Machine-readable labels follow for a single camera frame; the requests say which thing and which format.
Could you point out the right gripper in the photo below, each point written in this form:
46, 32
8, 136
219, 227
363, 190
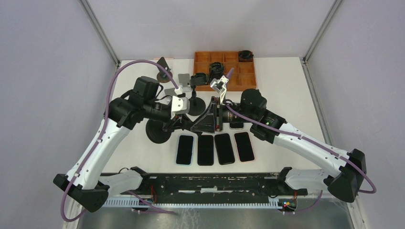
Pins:
209, 119

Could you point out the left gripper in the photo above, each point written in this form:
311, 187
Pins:
179, 121

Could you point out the black round phone stand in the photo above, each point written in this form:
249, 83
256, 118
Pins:
196, 104

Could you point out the black phone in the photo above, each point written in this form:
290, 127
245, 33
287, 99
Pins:
205, 150
224, 149

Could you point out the white folding phone stand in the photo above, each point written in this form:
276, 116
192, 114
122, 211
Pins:
170, 92

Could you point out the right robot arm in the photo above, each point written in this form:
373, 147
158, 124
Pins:
340, 172

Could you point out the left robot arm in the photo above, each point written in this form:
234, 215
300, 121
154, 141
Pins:
83, 182

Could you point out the blue case phone on table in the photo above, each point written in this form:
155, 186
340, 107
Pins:
185, 150

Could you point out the brown base phone stand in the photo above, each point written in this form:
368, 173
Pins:
163, 76

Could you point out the orange compartment tray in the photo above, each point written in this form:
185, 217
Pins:
243, 76

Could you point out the black round object in tray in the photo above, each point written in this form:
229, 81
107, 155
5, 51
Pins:
245, 56

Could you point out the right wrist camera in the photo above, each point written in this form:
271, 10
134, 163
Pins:
220, 86

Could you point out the aluminium frame rail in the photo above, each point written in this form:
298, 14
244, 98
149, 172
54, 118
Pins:
343, 187

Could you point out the white slotted cable duct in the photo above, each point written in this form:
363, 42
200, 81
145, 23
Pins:
133, 202

